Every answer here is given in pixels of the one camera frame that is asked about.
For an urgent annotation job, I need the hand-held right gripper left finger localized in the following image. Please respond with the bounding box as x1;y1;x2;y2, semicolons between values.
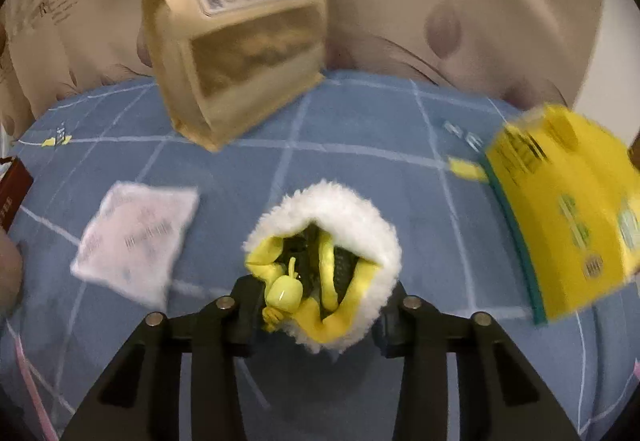
60;273;266;441

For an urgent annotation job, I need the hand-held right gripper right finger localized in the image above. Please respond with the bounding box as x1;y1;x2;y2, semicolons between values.
372;281;581;441

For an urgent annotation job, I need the white fluffy yellow pouch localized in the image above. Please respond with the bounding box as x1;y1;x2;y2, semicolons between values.
242;178;403;354

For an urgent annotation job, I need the red tin box gold inside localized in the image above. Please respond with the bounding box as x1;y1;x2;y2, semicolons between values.
0;157;35;233

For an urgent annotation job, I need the white sachet packet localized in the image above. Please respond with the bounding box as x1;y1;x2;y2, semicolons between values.
70;181;200;309

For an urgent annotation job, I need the blue checked tablecloth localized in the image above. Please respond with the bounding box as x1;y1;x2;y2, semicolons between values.
0;68;640;441

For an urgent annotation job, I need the yellow tissue pack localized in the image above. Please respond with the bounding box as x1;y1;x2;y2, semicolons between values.
482;103;640;326

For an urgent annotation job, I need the brown paper pouch bag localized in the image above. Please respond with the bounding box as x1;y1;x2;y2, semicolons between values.
140;0;328;152

